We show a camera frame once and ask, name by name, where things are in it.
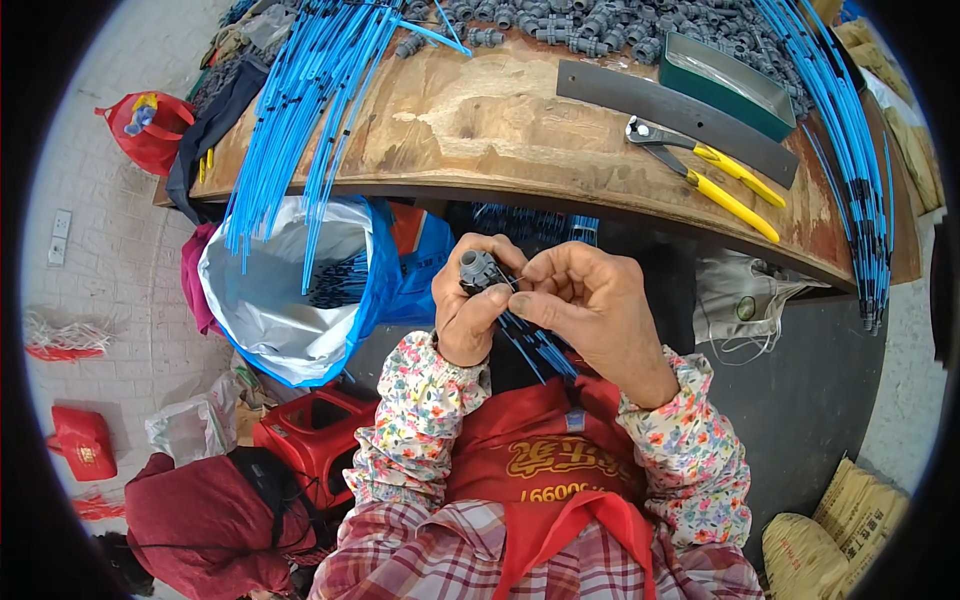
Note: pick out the maroon garment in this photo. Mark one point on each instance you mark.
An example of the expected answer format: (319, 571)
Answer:
(199, 517)

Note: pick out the person's body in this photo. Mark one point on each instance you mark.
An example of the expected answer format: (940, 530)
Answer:
(540, 525)

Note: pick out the wooden work table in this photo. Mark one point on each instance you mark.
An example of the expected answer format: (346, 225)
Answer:
(487, 127)

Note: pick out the red plastic stool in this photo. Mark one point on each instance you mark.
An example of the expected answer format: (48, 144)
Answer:
(315, 435)

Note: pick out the pile of grey pipe fittings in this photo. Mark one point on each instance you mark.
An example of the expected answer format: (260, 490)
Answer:
(600, 30)

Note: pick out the small bundle of blue tubes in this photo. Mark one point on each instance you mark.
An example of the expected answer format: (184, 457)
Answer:
(544, 349)

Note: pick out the green metal tray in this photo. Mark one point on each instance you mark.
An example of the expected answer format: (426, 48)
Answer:
(724, 94)

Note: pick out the blue tubes under table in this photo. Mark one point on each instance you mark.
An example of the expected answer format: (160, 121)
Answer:
(532, 223)

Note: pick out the grey flat strip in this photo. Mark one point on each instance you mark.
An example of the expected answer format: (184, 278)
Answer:
(675, 112)

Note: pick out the clear plastic bag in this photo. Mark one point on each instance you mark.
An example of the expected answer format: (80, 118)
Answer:
(191, 427)

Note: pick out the person's left hand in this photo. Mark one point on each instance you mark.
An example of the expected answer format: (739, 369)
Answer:
(457, 322)

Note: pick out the person's right hand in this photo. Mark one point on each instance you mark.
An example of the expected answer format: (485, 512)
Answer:
(600, 330)

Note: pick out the tan sacks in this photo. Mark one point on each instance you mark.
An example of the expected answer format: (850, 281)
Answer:
(900, 112)

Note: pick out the white cloth bag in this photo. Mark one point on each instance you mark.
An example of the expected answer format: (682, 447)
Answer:
(739, 307)

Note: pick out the red bag with toy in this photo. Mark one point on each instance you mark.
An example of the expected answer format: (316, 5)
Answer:
(150, 139)

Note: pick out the blue tubes with black ends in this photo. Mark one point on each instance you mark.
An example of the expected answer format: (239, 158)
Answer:
(341, 283)

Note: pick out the white and blue plastic bag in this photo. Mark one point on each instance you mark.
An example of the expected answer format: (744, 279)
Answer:
(277, 300)

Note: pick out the banded heap of blue tubes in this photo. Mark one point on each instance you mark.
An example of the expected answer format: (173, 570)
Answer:
(844, 135)

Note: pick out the pink cloth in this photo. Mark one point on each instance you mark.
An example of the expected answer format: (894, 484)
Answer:
(196, 277)

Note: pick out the yellow woven sacks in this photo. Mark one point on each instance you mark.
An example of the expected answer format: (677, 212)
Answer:
(832, 540)

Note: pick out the red gift bag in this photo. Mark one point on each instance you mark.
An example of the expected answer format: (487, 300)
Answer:
(82, 444)

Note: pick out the white wall socket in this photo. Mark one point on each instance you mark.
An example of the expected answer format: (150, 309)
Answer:
(59, 236)

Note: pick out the grey plastic pipe fitting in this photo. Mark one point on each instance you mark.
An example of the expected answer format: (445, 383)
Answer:
(478, 271)

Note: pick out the dark cloth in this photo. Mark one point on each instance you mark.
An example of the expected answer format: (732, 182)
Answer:
(214, 127)

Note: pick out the long heap of blue tubes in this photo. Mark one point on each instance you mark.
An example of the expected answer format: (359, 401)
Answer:
(307, 97)

